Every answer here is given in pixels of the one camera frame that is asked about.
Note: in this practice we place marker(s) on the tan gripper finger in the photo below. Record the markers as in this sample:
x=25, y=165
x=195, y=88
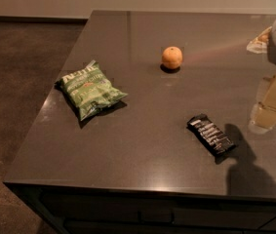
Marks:
x=259, y=44
x=263, y=116

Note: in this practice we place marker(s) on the dark table cabinet base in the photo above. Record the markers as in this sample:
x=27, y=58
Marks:
x=72, y=210

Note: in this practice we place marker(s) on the black rxbar chocolate bar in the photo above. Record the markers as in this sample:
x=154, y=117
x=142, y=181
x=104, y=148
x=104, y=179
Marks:
x=210, y=135

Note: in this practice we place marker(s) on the orange fruit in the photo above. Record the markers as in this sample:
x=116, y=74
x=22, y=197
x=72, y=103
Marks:
x=172, y=57

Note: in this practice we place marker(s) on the green kettle chips bag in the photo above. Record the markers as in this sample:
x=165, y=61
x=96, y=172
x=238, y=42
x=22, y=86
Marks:
x=89, y=90

